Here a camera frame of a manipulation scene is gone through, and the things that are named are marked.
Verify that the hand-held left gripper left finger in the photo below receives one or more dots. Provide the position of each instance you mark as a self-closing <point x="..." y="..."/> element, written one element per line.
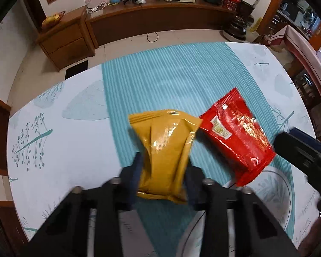
<point x="135" y="176"/>

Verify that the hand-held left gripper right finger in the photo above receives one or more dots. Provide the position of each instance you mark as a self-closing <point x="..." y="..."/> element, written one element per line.
<point x="195" y="192"/>

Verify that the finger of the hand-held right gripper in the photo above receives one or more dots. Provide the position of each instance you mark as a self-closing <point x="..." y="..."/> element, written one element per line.
<point x="305" y="136"/>
<point x="297" y="150"/>

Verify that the yellow snack packet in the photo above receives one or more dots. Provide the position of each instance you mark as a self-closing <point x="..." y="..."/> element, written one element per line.
<point x="165" y="150"/>

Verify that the red snack packet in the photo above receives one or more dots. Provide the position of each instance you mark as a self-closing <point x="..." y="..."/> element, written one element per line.
<point x="238" y="136"/>

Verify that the light blue teal printed tablecloth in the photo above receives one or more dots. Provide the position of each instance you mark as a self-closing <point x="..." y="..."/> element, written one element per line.
<point x="69" y="139"/>

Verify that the black floor mat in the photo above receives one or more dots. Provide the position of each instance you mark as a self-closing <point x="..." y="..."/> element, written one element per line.
<point x="77" y="70"/>

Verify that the black electric pressure cooker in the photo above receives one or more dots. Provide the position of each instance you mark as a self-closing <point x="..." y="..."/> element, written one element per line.
<point x="234" y="29"/>

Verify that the small wooden drawer cabinet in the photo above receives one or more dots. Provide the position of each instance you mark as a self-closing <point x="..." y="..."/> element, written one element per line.
<point x="67" y="42"/>

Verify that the red basket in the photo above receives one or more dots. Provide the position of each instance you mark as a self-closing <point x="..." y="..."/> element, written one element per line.
<point x="231" y="3"/>

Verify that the long wooden television cabinet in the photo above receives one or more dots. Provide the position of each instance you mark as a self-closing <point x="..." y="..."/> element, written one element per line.
<point x="155" y="20"/>

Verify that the yellow fruit basket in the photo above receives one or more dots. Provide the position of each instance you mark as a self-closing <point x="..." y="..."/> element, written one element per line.
<point x="52" y="20"/>

